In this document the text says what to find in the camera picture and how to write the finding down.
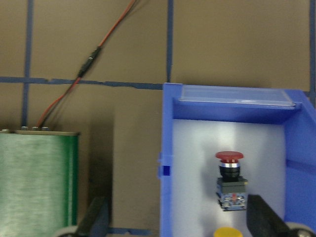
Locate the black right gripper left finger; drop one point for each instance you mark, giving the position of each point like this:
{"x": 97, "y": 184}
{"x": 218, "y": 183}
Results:
{"x": 96, "y": 220}

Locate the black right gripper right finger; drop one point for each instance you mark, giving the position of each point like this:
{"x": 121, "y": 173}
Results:
{"x": 264, "y": 219}

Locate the yellow push button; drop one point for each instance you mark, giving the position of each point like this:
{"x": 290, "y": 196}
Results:
{"x": 227, "y": 232}

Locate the red push button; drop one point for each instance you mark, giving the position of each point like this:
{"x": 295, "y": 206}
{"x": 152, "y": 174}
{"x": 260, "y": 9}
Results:
{"x": 231, "y": 186}

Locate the green conveyor belt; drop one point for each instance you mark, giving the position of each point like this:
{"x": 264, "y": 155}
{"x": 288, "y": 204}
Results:
{"x": 38, "y": 182}

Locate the blue right target bin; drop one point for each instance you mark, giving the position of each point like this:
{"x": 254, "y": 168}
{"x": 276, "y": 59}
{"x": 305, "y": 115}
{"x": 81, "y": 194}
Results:
{"x": 223, "y": 145}

